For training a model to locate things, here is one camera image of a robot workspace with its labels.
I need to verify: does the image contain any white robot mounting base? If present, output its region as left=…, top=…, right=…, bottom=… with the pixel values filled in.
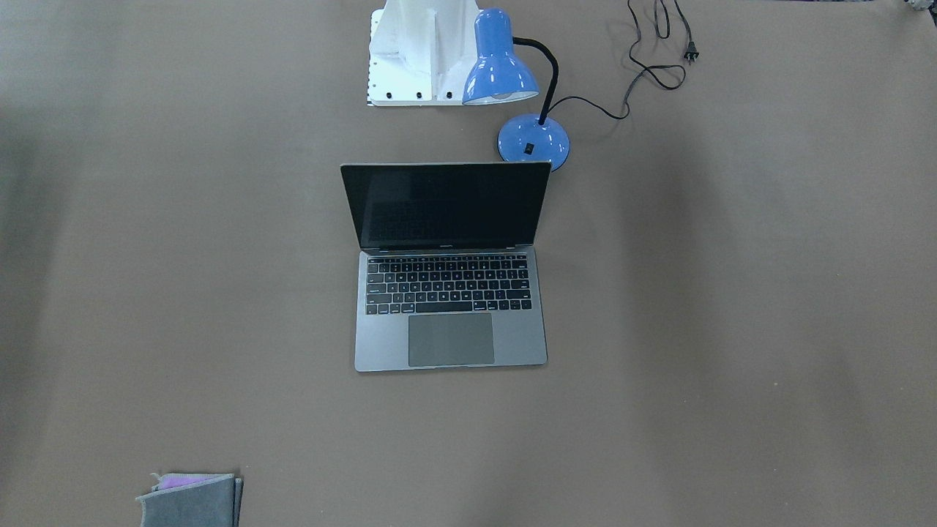
left=366, top=1, right=481, bottom=107

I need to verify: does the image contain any grey laptop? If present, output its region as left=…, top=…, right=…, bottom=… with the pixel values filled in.
left=340, top=162, right=551, bottom=373

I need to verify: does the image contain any folded grey cloth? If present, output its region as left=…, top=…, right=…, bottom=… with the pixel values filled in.
left=136, top=473, right=243, bottom=526

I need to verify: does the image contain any blue desk lamp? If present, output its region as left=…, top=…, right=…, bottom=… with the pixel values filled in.
left=462, top=9, right=571, bottom=171

